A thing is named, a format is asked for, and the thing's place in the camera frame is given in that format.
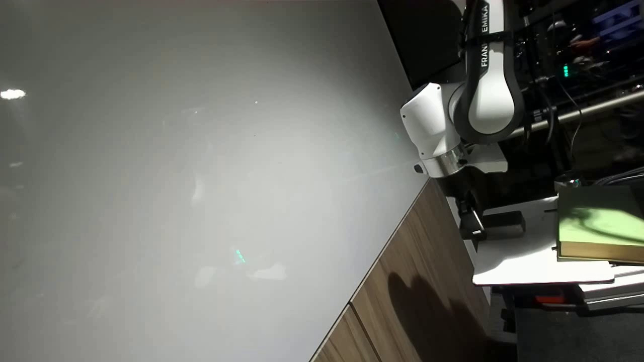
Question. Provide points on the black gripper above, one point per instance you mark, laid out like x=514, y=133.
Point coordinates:
x=465, y=191

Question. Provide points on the black whiteboard eraser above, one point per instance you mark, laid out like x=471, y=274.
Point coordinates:
x=503, y=222

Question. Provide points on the large glossy whiteboard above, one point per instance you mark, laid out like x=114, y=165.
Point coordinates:
x=168, y=201

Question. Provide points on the small red object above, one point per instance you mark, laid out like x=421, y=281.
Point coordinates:
x=555, y=300

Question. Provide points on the green hardcover book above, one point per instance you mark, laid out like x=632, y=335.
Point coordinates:
x=601, y=232

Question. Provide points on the gray paper stack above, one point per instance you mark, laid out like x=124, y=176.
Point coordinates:
x=614, y=292

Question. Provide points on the silver metal rod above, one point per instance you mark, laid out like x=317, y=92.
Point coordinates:
x=591, y=109

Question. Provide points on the black equipment rack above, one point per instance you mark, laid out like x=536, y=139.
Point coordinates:
x=584, y=60

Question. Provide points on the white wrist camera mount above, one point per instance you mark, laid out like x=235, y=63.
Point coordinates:
x=494, y=160

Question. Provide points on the brown wooden wall panel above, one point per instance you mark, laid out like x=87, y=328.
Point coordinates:
x=415, y=282

